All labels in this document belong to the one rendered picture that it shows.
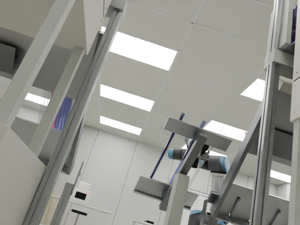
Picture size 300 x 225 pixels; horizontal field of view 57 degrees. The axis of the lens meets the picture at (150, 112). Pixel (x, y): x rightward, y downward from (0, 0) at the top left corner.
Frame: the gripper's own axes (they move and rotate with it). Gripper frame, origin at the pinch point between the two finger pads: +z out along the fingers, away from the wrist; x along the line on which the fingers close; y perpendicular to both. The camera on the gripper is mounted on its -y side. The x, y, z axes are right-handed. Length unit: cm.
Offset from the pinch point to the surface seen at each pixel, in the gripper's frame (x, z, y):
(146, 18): -48, -240, 93
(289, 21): 6, 13, 76
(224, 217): 19.0, 9.1, -22.7
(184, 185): -9.8, 14.7, -11.2
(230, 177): 10.4, 13.3, -0.6
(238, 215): 26.3, 8.0, -19.9
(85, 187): -35, -473, -271
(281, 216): 46.4, 11.1, -11.9
